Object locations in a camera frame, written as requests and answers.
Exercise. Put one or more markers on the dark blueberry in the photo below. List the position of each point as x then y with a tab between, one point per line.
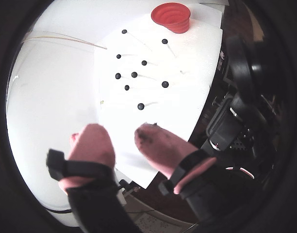
124	31
140	106
134	74
127	87
165	84
144	63
164	41
118	56
118	76

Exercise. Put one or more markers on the black camera lens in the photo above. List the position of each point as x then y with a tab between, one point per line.
240	68

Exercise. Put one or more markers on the white peg drying rack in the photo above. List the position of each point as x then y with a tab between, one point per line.
187	97

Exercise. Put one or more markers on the patterned floor rug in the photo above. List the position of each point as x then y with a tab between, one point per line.
151	222

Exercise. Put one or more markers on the red collapsible silicone cup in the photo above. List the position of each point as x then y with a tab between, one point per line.
177	26

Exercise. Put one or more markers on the pink covered gripper finger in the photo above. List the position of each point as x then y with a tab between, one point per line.
90	145
168	150

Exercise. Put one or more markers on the tall white stick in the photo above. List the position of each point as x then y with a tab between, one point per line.
151	103

